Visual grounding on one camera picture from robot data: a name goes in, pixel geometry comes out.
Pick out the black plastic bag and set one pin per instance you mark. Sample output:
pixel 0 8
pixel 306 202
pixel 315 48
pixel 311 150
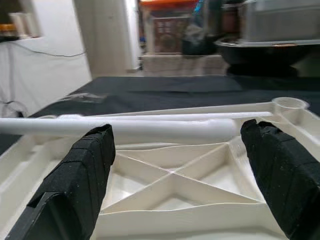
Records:
pixel 197 45

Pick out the clear plastic bag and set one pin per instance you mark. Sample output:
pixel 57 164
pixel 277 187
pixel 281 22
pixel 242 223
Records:
pixel 85 97

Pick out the white plastic children table top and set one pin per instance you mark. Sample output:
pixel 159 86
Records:
pixel 175 225

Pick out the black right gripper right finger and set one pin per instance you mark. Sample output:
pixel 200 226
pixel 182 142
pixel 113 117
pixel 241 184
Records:
pixel 287 180

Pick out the clear plastic storage box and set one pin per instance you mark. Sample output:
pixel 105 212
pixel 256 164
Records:
pixel 280 22

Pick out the white plastic table leg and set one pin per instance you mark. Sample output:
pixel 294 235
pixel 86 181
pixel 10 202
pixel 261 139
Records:
pixel 150 127

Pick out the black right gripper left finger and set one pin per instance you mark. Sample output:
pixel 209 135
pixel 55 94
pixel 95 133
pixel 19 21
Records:
pixel 75 187

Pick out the black wok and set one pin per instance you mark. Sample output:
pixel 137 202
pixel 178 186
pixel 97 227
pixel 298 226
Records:
pixel 262 55

